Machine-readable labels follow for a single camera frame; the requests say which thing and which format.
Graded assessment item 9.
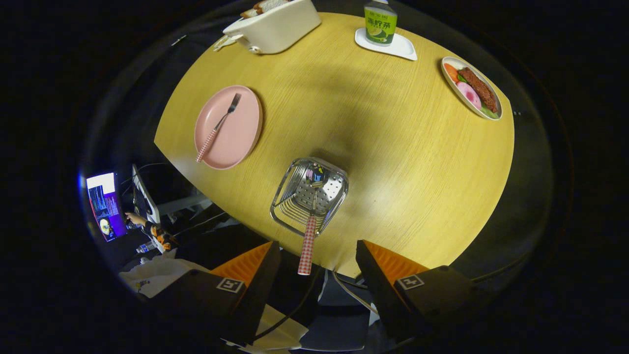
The white square coaster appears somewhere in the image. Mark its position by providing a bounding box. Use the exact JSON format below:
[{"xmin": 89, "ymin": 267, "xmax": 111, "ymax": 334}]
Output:
[{"xmin": 354, "ymin": 28, "xmax": 418, "ymax": 61}]

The white cloth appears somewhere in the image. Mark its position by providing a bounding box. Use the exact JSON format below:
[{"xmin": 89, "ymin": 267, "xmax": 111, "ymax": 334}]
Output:
[{"xmin": 119, "ymin": 257, "xmax": 212, "ymax": 298}]

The white plate with food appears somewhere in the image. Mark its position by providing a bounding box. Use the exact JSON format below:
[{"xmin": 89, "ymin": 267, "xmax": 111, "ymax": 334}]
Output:
[{"xmin": 441, "ymin": 56, "xmax": 503, "ymax": 121}]

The green label drink bottle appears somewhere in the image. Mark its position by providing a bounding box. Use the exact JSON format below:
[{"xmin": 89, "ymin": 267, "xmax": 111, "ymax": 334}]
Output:
[{"xmin": 364, "ymin": 0, "xmax": 398, "ymax": 47}]

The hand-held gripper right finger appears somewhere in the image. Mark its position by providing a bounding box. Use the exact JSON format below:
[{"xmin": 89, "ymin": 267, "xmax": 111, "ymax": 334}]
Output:
[{"xmin": 356, "ymin": 240, "xmax": 480, "ymax": 342}]

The pink round plate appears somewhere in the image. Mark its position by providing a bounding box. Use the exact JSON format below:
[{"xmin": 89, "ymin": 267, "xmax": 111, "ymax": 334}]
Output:
[{"xmin": 194, "ymin": 86, "xmax": 263, "ymax": 171}]

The black cable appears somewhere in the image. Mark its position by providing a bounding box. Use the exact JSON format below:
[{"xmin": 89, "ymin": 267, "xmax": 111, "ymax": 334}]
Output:
[{"xmin": 255, "ymin": 265, "xmax": 321, "ymax": 341}]

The computer monitor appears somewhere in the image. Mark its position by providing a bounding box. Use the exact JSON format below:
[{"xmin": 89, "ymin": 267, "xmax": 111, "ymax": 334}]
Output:
[{"xmin": 86, "ymin": 172, "xmax": 129, "ymax": 242}]

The toast bread slice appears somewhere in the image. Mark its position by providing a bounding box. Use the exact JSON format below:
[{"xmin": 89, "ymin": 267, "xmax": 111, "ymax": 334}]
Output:
[{"xmin": 240, "ymin": 0, "xmax": 291, "ymax": 19}]

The fork with red checkered handle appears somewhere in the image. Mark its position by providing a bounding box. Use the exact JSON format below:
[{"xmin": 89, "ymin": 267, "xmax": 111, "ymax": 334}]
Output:
[{"xmin": 196, "ymin": 93, "xmax": 242, "ymax": 163}]

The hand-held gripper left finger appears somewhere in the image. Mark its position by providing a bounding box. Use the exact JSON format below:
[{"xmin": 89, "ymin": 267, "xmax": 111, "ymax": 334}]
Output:
[{"xmin": 143, "ymin": 241, "xmax": 281, "ymax": 347}]

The divided food tray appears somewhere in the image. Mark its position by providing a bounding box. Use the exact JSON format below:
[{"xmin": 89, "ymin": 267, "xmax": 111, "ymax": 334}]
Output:
[{"xmin": 213, "ymin": 34, "xmax": 244, "ymax": 52}]

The spoon with red checkered handle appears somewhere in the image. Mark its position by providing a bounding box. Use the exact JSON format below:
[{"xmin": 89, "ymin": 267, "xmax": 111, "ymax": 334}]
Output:
[{"xmin": 298, "ymin": 167, "xmax": 330, "ymax": 276}]

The white toaster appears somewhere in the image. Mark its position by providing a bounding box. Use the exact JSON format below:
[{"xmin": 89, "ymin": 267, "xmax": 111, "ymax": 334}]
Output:
[{"xmin": 223, "ymin": 0, "xmax": 322, "ymax": 55}]

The metal wire drain basket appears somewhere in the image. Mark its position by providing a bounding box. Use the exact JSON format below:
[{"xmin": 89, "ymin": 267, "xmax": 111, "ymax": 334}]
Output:
[{"xmin": 269, "ymin": 157, "xmax": 349, "ymax": 237}]

